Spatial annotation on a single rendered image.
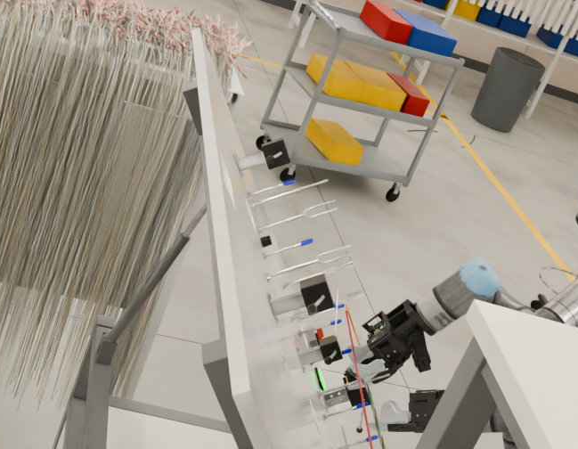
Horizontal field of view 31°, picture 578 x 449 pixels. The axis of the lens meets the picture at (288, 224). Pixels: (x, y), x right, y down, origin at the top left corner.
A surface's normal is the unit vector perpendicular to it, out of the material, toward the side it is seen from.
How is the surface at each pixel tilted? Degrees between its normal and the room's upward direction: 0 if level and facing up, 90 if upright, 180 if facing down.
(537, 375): 0
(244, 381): 37
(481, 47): 90
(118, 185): 90
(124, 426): 0
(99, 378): 0
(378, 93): 90
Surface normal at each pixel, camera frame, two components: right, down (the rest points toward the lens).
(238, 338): -0.29, -0.84
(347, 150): 0.40, 0.51
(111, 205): 0.18, 0.47
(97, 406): 0.35, -0.85
